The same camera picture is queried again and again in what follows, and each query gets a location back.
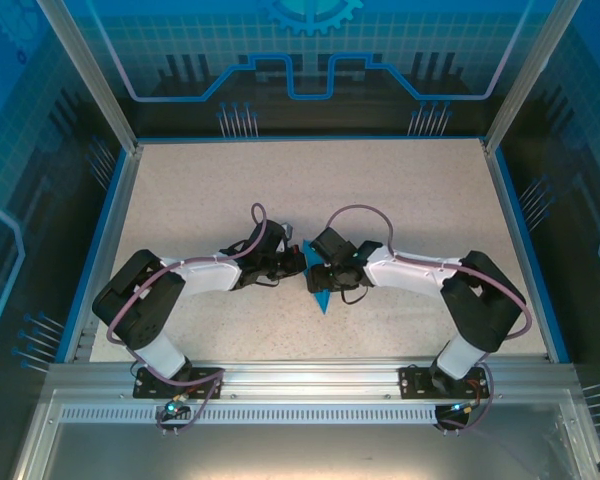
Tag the blue paper sheet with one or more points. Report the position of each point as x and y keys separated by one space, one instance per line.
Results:
x=325 y=302

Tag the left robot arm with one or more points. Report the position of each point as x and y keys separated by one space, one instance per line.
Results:
x=205 y=272

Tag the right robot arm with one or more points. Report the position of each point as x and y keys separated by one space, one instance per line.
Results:
x=400 y=272

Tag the metal sheet tray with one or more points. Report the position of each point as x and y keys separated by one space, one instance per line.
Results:
x=305 y=450

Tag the blue table edge strip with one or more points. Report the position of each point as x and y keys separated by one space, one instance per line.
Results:
x=94 y=240
x=527 y=250

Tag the connector with green light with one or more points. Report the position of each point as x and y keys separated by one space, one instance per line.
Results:
x=462 y=407
x=172 y=409

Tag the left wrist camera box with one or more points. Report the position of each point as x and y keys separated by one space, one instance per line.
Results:
x=289 y=231

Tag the wide aluminium base rail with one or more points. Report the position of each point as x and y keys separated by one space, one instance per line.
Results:
x=305 y=380

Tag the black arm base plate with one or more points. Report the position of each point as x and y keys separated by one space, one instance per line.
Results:
x=415 y=382
x=150 y=387

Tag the aluminium table side rail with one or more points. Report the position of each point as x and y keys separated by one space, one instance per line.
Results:
x=107 y=225
x=516 y=250

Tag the aluminium frame post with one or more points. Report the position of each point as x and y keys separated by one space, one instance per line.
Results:
x=92 y=75
x=529 y=75

